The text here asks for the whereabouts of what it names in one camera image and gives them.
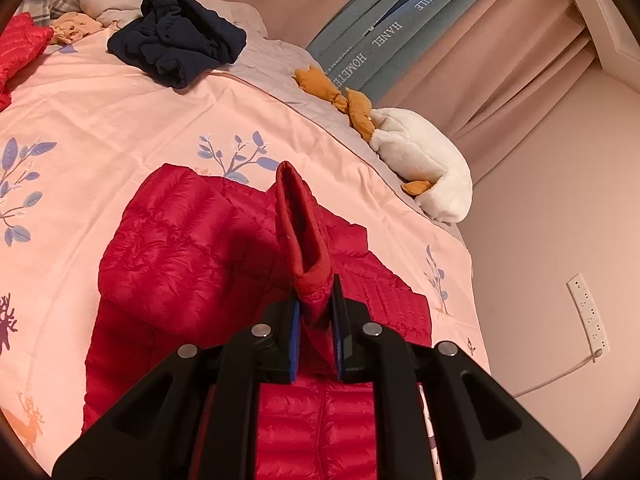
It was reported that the small beige plush toy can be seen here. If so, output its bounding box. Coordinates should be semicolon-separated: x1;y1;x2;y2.
50;12;104;46

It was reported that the pink deer print duvet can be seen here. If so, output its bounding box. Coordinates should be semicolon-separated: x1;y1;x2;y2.
1;30;488;468

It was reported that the white power strip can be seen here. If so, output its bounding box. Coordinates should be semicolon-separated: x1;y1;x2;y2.
566;273;610;362

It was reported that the dark navy crumpled garment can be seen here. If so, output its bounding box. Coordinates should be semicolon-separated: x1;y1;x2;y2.
106;0;247;90

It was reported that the red down puffer jacket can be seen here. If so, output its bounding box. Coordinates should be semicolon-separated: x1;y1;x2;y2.
84;162;432;479

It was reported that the white goose plush toy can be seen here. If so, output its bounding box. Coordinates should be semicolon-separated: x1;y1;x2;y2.
294;66;473;223

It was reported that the light grey crumpled blanket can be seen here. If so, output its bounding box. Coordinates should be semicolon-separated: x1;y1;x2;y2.
79;0;268;38

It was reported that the pink curtain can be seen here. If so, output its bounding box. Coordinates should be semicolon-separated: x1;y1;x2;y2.
228;0;596;179

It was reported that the white power cable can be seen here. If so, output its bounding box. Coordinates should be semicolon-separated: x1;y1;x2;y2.
512;348;604;400

